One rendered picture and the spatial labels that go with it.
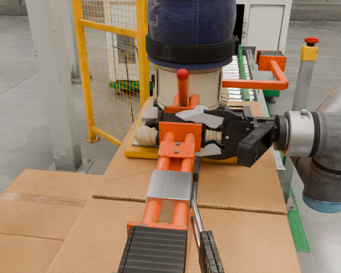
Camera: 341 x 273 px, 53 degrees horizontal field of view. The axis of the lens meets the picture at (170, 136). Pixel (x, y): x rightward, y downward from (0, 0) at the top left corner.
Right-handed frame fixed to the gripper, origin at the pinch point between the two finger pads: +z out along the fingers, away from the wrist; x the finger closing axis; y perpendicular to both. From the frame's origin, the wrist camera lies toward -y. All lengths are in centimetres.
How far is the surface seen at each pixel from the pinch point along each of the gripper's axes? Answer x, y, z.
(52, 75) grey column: -33, 141, 92
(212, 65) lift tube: 8.9, 18.1, -5.9
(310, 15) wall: -98, 929, -281
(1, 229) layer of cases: -53, 25, 64
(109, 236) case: -13.1, -15.7, 11.4
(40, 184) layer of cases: -53, 52, 63
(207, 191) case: -13.2, -0.6, -5.7
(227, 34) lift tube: 15.3, 21.4, -9.0
